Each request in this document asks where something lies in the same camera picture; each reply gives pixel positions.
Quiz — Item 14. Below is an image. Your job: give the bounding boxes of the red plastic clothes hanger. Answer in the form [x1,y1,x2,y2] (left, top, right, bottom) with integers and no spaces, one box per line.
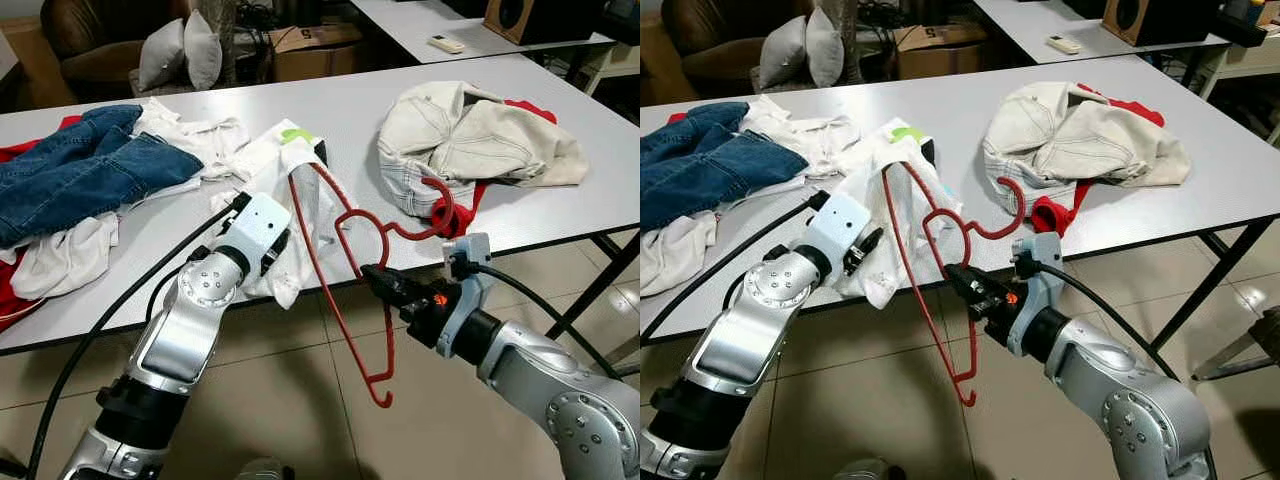
[880,160,1027,408]
[287,160,457,409]

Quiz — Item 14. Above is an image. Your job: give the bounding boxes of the white shirt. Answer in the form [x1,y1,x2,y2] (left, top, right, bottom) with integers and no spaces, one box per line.
[835,118,966,311]
[208,120,351,311]

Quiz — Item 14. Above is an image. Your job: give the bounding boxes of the red cloth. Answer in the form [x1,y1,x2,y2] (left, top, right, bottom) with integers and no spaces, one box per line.
[428,97,559,241]
[1030,85,1166,238]

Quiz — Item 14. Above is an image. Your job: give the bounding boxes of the crumpled white garment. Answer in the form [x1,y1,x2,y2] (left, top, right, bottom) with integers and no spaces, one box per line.
[640,208,721,297]
[8,210,123,301]
[130,97,251,183]
[745,95,863,181]

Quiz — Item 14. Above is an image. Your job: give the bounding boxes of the beige denim jacket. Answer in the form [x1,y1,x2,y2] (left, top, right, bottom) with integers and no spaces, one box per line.
[377,80,591,219]
[983,80,1193,216]

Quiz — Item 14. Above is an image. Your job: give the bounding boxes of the blue jeans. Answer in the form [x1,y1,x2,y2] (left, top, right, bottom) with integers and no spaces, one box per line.
[0,104,206,251]
[640,101,811,233]

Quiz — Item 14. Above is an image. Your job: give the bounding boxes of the white table with black legs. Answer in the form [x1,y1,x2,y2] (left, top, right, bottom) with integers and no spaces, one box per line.
[0,52,641,358]
[640,55,1280,351]

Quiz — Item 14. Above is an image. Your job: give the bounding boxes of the open cardboard box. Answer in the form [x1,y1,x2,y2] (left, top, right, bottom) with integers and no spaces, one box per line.
[268,22,364,83]
[893,22,986,81]

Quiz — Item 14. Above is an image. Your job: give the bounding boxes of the grey pillow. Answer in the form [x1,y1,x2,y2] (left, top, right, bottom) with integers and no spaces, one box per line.
[138,18,189,93]
[803,8,844,89]
[757,15,809,91]
[183,10,224,91]

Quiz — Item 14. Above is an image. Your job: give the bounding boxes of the brown leather armchair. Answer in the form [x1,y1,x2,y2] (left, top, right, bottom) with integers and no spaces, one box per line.
[660,0,821,83]
[40,0,201,86]

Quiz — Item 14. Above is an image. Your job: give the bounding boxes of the small white table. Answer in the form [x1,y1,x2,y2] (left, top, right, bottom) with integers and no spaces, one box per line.
[972,0,1231,91]
[350,0,618,96]

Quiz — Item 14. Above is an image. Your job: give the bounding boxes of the grey folding chair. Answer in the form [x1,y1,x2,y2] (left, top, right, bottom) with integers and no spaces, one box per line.
[1193,305,1280,383]

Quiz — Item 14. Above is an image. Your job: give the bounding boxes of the wooden speaker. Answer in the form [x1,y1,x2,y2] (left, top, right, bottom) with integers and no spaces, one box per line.
[1102,0,1196,47]
[483,0,578,47]

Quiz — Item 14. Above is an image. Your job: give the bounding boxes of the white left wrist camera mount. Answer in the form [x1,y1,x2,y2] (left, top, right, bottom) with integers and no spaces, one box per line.
[805,192,873,276]
[222,192,294,276]

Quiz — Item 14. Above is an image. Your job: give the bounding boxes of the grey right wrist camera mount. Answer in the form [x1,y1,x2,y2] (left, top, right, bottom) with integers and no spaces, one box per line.
[1008,232,1066,358]
[440,232,494,358]

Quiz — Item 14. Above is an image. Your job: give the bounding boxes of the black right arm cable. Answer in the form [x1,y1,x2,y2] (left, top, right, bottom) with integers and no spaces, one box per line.
[470,262,623,381]
[1040,262,1181,381]

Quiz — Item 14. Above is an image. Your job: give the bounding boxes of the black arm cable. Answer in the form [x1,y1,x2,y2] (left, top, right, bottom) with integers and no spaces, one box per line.
[640,198,826,316]
[470,262,623,381]
[25,195,246,480]
[1040,262,1181,381]

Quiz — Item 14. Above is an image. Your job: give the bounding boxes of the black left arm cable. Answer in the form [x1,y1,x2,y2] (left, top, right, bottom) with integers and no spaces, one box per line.
[25,195,246,480]
[640,198,826,316]

